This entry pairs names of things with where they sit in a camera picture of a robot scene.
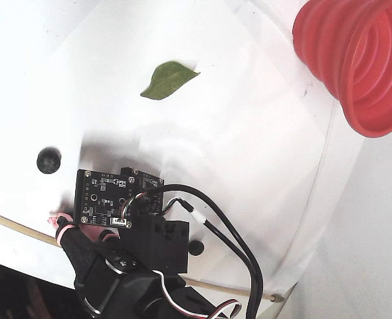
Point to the white paper sheet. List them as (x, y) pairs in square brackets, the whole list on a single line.
[(232, 149)]

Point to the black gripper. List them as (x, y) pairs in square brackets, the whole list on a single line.
[(83, 257)]

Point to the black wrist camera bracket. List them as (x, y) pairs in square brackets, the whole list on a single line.
[(162, 246)]

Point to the black wrist camera circuit board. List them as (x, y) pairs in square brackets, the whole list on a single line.
[(99, 199)]

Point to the dark green pointed leaf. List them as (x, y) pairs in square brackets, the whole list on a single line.
[(166, 81)]

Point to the thin light wooden strip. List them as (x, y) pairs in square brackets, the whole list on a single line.
[(16, 225)]

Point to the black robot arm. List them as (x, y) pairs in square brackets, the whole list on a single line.
[(169, 299)]

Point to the red collapsible silicone cup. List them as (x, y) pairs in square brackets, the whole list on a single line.
[(358, 66)]

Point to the dark blueberry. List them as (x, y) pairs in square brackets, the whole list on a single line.
[(49, 161), (198, 247)]

